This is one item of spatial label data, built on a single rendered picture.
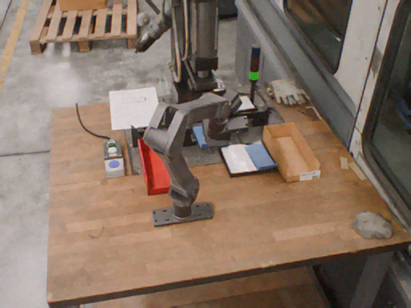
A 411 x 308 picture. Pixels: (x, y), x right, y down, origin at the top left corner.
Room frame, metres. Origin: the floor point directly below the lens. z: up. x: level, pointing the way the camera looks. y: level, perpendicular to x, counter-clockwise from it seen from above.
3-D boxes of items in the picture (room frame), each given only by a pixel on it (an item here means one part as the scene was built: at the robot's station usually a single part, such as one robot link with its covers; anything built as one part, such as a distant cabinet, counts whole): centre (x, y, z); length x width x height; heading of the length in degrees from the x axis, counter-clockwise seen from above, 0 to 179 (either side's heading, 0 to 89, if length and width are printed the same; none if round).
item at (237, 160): (1.34, -0.29, 0.91); 0.17 x 0.16 x 0.02; 99
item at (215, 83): (1.57, -0.11, 1.22); 0.26 x 0.18 x 0.30; 9
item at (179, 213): (1.08, -0.04, 0.94); 0.20 x 0.07 x 0.08; 99
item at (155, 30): (1.76, 0.03, 1.25); 0.19 x 0.07 x 0.19; 99
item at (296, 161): (1.34, -0.45, 0.93); 0.25 x 0.13 x 0.08; 9
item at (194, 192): (1.09, -0.04, 1.00); 0.09 x 0.06 x 0.06; 49
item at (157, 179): (1.31, 0.04, 0.93); 0.25 x 0.12 x 0.06; 9
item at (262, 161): (1.33, -0.34, 0.93); 0.15 x 0.07 x 0.03; 12
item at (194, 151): (1.58, -0.15, 0.88); 0.65 x 0.50 x 0.03; 99
